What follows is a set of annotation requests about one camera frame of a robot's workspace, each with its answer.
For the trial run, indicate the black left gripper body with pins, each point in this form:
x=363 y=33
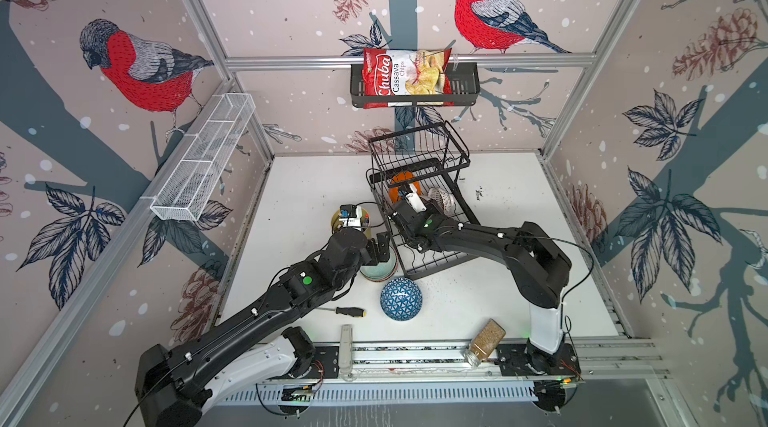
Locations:
x=374 y=256

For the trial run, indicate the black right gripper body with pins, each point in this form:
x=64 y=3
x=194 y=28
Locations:
x=421 y=216

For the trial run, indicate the teal patterned ceramic bowl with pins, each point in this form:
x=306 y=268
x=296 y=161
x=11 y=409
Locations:
x=380 y=272

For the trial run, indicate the orange plastic bowl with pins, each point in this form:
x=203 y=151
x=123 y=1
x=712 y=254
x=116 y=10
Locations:
x=403 y=183

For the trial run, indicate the blue triangle patterned bowl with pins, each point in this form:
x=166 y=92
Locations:
x=401 y=299

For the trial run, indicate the white red patterned bowl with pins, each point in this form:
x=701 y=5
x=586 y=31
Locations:
x=445 y=201

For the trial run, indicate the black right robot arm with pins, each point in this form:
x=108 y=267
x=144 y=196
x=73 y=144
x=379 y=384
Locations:
x=540 y=269

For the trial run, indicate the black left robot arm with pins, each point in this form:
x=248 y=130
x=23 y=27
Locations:
x=176 y=387

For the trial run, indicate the yellow marker cup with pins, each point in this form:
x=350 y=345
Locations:
x=344 y=219

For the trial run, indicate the glass jar of grains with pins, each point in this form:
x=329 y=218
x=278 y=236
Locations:
x=484 y=343

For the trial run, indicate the red cassava chips bag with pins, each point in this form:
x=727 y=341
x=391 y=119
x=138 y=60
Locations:
x=405 y=73

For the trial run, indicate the black wire dish rack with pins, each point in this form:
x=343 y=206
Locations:
x=435 y=154

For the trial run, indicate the yellow black handled screwdriver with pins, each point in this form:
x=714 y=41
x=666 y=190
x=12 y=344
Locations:
x=354 y=312

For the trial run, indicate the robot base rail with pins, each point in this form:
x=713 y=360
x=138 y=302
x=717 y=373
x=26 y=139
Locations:
x=412 y=374

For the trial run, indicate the black wall wire basket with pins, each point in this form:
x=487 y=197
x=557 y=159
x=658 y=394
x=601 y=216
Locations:
x=462 y=78

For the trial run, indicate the white mesh wall shelf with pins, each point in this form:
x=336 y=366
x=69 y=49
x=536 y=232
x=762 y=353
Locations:
x=194 y=178

